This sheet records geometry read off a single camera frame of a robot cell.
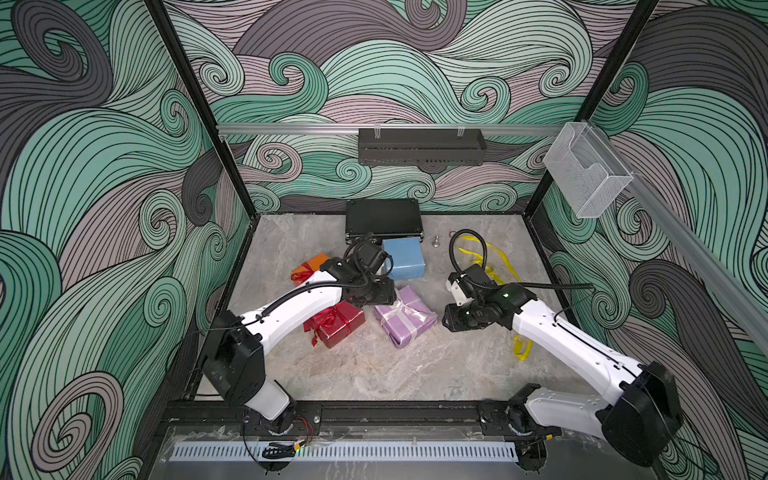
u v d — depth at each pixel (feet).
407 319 2.73
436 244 3.61
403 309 2.80
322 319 2.73
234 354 1.36
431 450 2.29
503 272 3.40
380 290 2.34
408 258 3.24
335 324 2.69
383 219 3.71
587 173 2.52
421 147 3.15
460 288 2.16
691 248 1.94
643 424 1.25
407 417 2.45
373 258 2.08
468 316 2.17
